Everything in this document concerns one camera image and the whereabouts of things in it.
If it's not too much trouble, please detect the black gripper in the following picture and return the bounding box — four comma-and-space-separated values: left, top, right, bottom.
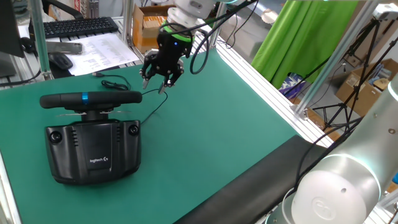
139, 30, 193, 95

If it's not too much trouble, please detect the black racing steering wheel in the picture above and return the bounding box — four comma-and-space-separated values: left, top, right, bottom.
39, 90, 143, 122

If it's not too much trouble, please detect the black Logitech wheel base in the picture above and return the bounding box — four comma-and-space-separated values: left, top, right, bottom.
45, 119, 142, 187

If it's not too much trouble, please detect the taped cardboard box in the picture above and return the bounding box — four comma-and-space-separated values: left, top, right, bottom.
132, 3, 177, 54

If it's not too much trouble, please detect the white printed paper sheet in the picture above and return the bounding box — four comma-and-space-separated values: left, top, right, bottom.
63, 32, 140, 77

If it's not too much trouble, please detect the green table mat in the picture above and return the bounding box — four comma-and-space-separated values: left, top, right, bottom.
0, 48, 301, 224

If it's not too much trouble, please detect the black computer keyboard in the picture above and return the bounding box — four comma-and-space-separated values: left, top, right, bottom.
29, 16, 119, 40

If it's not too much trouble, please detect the silver metal plate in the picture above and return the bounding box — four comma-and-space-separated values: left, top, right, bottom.
45, 41, 83, 55

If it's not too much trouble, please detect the black computer mouse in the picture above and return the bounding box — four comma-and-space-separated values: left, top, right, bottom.
48, 52, 74, 70

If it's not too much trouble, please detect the black mouse pad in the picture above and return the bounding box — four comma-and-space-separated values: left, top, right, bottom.
49, 63, 122, 79

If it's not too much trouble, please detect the black chair armrest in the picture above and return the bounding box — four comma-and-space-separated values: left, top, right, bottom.
42, 0, 85, 19

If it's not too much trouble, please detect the blue patterned bag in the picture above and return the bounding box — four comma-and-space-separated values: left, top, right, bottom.
278, 73, 307, 100

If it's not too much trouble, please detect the bright green curtain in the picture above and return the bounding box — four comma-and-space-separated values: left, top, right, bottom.
251, 0, 358, 90

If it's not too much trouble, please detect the black foam strip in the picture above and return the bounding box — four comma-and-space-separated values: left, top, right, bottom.
174, 134, 330, 224

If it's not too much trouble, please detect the black computer monitor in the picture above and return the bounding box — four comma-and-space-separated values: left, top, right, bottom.
0, 0, 25, 78

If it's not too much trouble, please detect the open cardboard box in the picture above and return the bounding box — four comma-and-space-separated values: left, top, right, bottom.
335, 58, 398, 118

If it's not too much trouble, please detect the thin black USB cable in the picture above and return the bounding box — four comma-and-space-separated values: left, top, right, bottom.
92, 72, 169, 125

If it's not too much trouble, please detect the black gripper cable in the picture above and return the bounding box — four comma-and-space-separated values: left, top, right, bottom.
158, 0, 259, 75

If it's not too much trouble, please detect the aluminium frame post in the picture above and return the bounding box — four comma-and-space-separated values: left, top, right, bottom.
290, 0, 379, 121
27, 0, 52, 80
121, 0, 134, 44

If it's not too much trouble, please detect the aluminium table frame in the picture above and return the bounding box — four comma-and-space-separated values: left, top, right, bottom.
0, 17, 398, 224

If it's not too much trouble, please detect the black monitor cable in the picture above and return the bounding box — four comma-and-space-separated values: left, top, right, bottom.
0, 68, 42, 88

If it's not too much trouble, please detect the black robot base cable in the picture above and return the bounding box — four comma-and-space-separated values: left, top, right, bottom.
294, 116, 363, 194

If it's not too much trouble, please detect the black camera tripod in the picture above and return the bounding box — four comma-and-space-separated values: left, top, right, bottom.
312, 17, 398, 133

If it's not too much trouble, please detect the grey camera on tripod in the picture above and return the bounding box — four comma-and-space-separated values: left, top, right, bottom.
372, 2, 398, 21

